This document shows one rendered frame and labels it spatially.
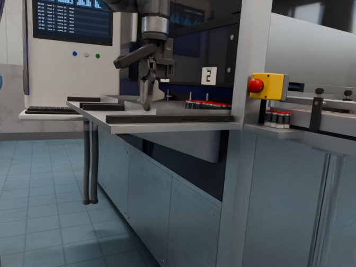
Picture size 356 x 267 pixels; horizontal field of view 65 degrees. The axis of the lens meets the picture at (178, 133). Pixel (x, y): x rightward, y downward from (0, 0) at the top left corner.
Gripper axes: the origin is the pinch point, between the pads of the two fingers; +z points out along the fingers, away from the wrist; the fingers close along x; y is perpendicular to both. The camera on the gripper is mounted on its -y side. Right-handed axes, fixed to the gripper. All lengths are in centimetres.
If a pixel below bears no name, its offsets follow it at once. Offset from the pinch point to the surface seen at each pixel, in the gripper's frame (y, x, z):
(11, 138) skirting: -41, 392, 88
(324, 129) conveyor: 37.9, -31.4, 1.9
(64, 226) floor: -7, 109, 92
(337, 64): 70, -12, -18
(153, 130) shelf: -1.8, -10.9, 4.9
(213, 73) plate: 26.9, 4.2, -11.6
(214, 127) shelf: 17.8, -10.9, 4.5
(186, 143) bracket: 13.7, -2.4, 10.9
